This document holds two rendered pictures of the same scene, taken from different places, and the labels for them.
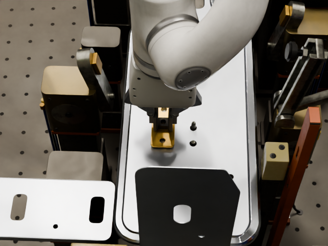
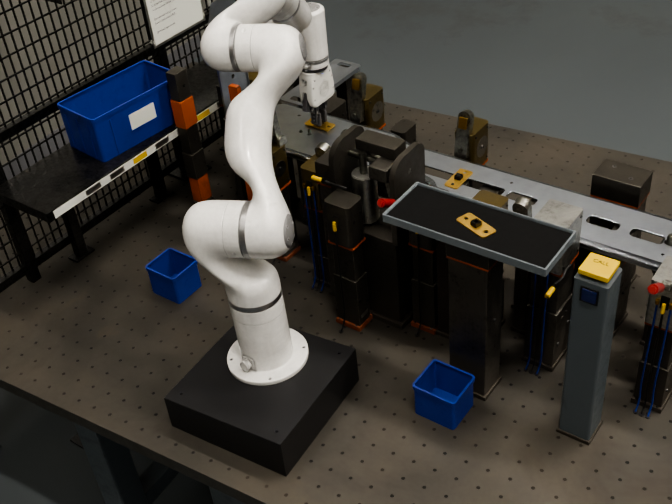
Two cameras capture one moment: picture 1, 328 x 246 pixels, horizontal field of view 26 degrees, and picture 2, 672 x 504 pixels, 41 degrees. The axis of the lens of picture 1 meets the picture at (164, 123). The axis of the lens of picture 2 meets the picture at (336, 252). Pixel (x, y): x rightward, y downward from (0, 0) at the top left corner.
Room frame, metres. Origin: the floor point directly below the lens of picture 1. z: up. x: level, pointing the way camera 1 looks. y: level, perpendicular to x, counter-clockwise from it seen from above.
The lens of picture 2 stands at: (1.96, -1.74, 2.27)
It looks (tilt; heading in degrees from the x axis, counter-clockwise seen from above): 38 degrees down; 127
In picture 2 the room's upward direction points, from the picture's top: 6 degrees counter-clockwise
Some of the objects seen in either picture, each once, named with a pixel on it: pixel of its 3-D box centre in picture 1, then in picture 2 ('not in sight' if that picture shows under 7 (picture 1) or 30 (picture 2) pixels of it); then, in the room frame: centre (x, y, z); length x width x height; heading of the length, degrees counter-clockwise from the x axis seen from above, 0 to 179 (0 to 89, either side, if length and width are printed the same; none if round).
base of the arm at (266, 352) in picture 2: not in sight; (261, 326); (0.90, -0.65, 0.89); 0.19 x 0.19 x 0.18
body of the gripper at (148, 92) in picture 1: (162, 76); (315, 81); (0.63, 0.00, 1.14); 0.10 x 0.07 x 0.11; 88
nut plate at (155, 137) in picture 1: (163, 123); (319, 122); (0.63, 0.00, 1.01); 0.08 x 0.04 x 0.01; 178
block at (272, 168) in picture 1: (263, 205); not in sight; (0.54, -0.17, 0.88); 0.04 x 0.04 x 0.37; 88
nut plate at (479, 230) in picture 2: not in sight; (476, 223); (1.31, -0.41, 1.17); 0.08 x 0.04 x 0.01; 158
